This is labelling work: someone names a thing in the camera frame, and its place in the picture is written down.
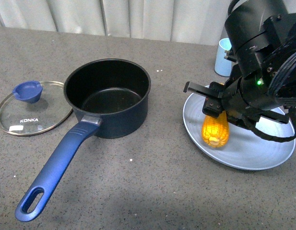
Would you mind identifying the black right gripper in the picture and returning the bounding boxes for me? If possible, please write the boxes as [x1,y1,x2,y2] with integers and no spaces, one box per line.
[183,67,296,129]

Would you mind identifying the yellow corn cob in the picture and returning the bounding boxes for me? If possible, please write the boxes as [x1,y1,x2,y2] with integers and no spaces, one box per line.
[201,111,230,148]

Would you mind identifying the glass lid with blue knob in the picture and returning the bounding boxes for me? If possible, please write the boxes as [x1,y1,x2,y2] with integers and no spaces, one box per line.
[0,80,72,137]

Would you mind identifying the light blue cup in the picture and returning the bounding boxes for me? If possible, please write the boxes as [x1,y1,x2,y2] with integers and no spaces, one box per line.
[214,38,232,77]

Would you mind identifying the light blue plate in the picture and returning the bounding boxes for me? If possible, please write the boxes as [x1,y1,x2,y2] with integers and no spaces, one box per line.
[183,93,296,171]

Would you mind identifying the white curtain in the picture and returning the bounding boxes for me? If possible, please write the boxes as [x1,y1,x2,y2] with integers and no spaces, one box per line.
[0,0,230,45]

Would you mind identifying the dark blue saucepan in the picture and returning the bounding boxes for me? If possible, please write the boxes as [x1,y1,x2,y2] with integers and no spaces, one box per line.
[15,59,151,222]

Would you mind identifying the black ribbed cable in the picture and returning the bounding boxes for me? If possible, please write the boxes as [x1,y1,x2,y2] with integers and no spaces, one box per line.
[243,47,296,143]

